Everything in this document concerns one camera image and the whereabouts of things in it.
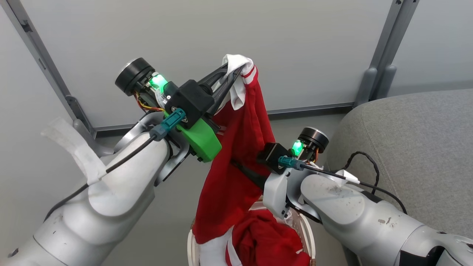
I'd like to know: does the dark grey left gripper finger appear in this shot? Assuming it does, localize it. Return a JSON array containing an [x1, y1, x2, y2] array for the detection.
[[211, 66, 244, 116], [197, 63, 229, 89]]

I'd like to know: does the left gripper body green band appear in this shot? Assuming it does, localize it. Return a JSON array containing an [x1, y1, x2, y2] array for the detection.
[[115, 57, 223, 163]]

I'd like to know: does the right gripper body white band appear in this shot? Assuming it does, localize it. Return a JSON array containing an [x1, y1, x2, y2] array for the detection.
[[262, 127, 330, 221]]

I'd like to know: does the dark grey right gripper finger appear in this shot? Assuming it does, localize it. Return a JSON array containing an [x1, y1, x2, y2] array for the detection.
[[231, 160, 267, 192]]

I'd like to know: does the red garment with white trim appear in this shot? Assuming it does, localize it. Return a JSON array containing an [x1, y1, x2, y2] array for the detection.
[[192, 54, 281, 245]]

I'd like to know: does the white round laundry basket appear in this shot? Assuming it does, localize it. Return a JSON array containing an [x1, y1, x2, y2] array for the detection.
[[187, 199, 317, 266]]

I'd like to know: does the crumpled red white garment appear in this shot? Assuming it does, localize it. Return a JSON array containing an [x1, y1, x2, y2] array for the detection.
[[200, 210, 312, 266]]

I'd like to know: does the translucent white tape strip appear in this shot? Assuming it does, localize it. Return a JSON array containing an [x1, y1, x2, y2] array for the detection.
[[41, 117, 108, 186]]

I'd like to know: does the grey fabric sofa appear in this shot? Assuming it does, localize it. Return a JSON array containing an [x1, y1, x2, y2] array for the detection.
[[325, 89, 473, 266]]

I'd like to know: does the black cable with teal plug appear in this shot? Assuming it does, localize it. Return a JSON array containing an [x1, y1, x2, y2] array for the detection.
[[44, 108, 186, 222], [278, 156, 408, 215]]

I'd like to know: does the small white cable tape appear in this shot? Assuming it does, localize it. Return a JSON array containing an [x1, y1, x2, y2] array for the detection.
[[336, 169, 361, 185]]

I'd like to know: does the braided black cable loop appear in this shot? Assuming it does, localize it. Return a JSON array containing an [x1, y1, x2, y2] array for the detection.
[[333, 151, 381, 195]]

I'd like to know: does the grey metal partition post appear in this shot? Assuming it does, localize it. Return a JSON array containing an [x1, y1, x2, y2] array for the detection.
[[354, 0, 421, 108], [0, 0, 116, 157]]

